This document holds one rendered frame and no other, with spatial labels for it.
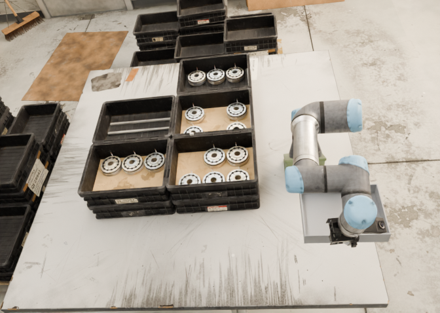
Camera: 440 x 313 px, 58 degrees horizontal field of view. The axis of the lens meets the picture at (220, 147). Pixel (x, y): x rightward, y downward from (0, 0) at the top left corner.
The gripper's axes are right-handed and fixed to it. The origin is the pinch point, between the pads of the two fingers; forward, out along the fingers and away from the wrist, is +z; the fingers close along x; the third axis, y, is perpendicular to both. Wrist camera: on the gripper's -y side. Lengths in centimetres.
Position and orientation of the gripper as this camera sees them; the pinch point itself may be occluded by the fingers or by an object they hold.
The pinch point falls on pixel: (346, 237)
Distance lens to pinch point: 138.5
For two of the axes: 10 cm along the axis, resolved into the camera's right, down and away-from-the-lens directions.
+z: 1.2, 4.0, 9.1
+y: -9.9, 1.1, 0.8
